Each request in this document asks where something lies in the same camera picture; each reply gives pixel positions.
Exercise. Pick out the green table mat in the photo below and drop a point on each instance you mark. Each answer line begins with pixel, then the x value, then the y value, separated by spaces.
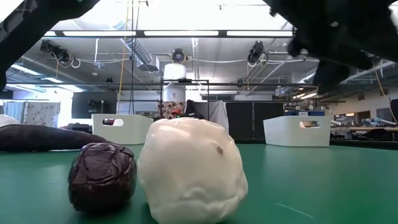
pixel 311 186

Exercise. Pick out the plain white curtain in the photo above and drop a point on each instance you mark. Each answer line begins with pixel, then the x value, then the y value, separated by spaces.
pixel 14 112

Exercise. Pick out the floral patterned curtain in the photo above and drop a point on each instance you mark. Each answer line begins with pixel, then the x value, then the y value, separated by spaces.
pixel 42 113

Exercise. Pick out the dark purple eggplant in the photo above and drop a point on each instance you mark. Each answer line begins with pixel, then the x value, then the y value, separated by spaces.
pixel 40 138

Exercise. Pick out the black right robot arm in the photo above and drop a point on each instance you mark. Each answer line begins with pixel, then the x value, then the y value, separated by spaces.
pixel 342 15

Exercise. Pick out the black ceiling-hung device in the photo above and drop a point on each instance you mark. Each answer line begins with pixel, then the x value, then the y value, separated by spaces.
pixel 178 56
pixel 54 51
pixel 256 51

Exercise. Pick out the wooden workbench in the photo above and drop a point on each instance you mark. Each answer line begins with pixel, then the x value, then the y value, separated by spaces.
pixel 373 129

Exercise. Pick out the white plastic basket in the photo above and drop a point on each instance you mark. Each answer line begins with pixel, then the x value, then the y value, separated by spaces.
pixel 286 133
pixel 130 130

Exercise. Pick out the blue-grey robot arm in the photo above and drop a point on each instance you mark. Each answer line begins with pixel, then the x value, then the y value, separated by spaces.
pixel 377 121

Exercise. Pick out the white cylindrical tank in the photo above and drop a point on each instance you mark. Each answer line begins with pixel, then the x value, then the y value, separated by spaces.
pixel 174 73

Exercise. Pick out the white draped cloth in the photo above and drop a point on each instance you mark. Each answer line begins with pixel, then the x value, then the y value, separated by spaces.
pixel 217 113

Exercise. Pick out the brown floral cloth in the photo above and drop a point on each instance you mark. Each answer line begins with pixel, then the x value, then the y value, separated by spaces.
pixel 169 109

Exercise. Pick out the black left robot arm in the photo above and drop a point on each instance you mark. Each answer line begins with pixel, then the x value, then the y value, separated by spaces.
pixel 31 28

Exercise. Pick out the black overhead frame bar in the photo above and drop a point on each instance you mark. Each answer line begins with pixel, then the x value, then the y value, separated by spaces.
pixel 140 33

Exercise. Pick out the small dark purple vegetable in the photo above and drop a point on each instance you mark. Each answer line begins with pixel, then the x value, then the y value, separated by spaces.
pixel 102 177

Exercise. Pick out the black wall board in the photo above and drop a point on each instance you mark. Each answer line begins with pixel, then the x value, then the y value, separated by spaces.
pixel 81 105

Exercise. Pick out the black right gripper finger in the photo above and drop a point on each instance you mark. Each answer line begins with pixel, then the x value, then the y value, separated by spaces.
pixel 329 77

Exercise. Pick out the black partition panel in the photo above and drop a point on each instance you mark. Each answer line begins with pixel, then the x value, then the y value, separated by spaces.
pixel 269 121
pixel 239 121

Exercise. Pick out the ribbed silver air duct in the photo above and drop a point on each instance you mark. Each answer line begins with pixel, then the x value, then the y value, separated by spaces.
pixel 140 51

